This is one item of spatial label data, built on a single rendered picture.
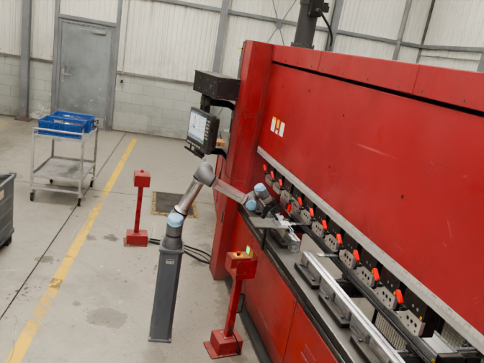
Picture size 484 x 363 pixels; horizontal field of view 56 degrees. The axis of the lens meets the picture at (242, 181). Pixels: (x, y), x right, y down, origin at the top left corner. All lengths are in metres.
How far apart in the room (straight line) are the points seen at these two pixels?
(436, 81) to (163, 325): 2.57
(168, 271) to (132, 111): 7.24
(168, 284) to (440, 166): 2.16
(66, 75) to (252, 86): 6.87
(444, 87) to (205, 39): 8.36
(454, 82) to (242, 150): 2.47
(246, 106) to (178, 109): 6.27
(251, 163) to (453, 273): 2.59
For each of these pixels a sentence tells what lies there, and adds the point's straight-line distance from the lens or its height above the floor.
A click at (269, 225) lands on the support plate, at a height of 1.00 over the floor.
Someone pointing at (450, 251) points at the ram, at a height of 1.60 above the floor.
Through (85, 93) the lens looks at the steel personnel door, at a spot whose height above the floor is 0.71.
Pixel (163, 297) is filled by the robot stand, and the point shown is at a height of 0.38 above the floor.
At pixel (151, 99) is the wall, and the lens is 10.30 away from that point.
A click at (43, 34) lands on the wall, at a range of 10.59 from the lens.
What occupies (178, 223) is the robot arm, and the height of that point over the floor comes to 0.97.
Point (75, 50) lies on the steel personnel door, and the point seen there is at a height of 1.58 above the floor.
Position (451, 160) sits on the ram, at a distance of 2.05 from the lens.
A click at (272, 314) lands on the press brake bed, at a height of 0.46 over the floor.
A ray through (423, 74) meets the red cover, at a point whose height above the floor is 2.26.
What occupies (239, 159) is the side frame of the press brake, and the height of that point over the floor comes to 1.25.
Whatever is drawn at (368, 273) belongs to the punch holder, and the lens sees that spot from 2.49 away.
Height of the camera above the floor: 2.25
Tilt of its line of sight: 16 degrees down
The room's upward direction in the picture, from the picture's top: 10 degrees clockwise
